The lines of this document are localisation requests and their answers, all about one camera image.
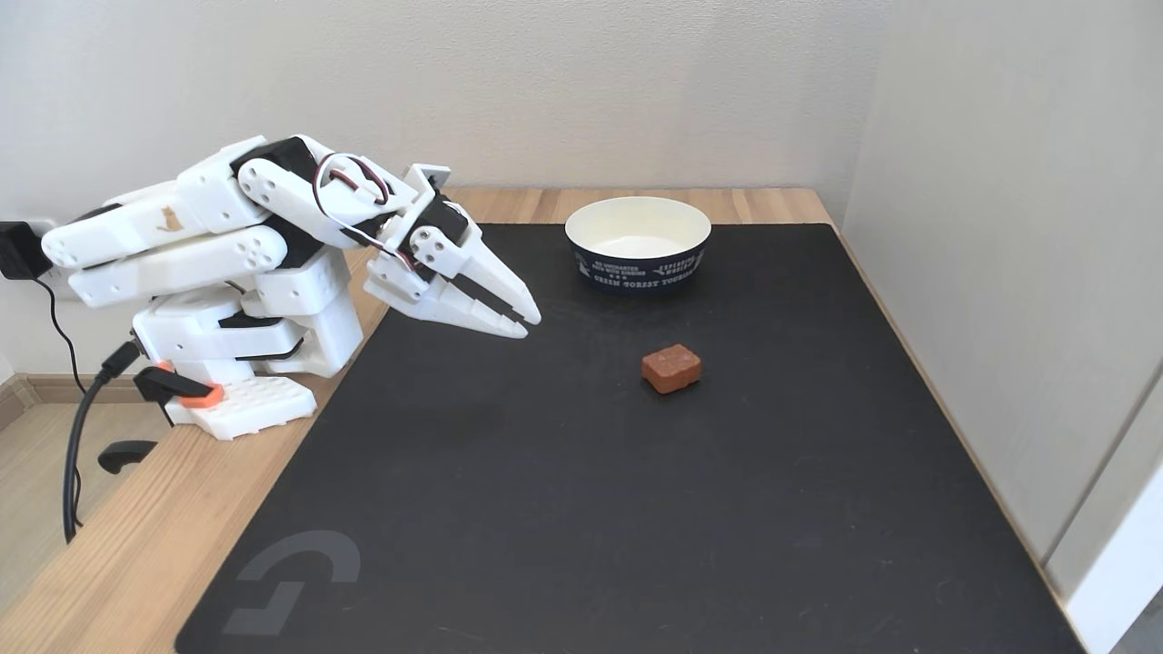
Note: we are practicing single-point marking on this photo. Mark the black power adapter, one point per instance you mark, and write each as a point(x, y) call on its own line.
point(18, 250)

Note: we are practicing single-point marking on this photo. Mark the navy and white paper bowl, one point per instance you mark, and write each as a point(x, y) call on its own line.
point(638, 263)

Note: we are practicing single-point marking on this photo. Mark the black desk mat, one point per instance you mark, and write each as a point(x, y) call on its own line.
point(636, 509)

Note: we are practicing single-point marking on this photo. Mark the white wall outlet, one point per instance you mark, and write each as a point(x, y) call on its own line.
point(53, 289)

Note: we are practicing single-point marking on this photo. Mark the wooden baseboard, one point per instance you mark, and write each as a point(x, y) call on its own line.
point(54, 389)

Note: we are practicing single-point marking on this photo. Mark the brown brick toy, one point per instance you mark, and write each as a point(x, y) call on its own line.
point(671, 368)

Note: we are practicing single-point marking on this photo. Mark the black and orange table clamp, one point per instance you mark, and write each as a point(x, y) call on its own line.
point(174, 386)

